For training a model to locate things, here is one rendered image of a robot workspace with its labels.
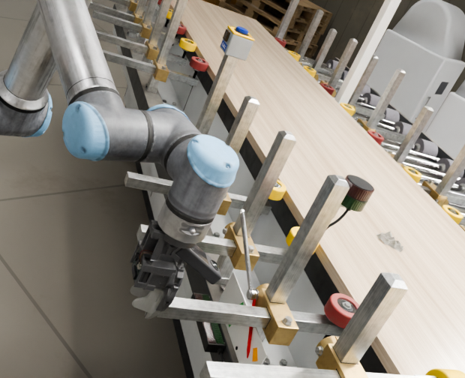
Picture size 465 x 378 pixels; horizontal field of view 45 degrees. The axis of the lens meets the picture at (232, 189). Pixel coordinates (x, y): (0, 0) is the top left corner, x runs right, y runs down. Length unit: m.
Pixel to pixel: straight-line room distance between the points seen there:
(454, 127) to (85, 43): 4.22
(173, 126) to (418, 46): 5.14
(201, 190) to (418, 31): 5.28
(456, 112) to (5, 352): 3.94
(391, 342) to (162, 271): 0.53
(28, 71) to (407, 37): 4.91
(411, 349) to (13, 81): 1.20
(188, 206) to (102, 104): 0.21
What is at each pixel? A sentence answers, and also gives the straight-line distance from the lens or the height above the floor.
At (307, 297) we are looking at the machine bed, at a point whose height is 0.77.
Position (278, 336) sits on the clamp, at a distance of 1.18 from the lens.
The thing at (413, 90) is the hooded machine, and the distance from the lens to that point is 5.99.
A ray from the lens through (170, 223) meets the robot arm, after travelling 0.95.
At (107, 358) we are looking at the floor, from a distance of 2.17.
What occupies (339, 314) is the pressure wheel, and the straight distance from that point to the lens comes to 1.24.
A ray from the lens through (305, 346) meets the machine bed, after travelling 1.48.
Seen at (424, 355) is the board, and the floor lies 0.90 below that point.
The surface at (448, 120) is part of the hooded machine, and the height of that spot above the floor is 0.68.
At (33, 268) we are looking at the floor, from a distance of 2.44.
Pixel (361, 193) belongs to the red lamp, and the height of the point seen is 1.17.
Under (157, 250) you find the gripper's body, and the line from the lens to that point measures 0.99.
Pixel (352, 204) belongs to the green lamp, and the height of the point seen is 1.14.
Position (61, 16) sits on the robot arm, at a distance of 1.08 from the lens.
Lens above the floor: 1.55
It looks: 25 degrees down
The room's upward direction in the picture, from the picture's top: 25 degrees clockwise
